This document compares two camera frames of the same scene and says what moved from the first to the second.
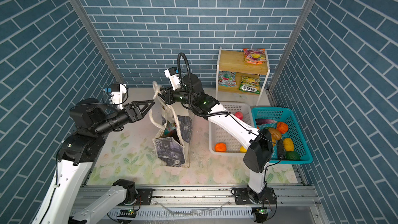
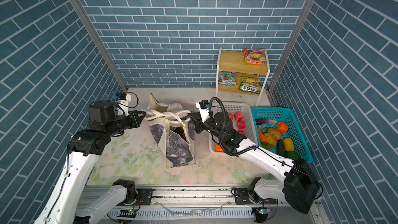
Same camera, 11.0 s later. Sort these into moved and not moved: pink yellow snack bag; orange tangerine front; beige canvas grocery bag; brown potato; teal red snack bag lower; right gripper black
Moved: beige canvas grocery bag; right gripper black
Not moved: pink yellow snack bag; teal red snack bag lower; brown potato; orange tangerine front
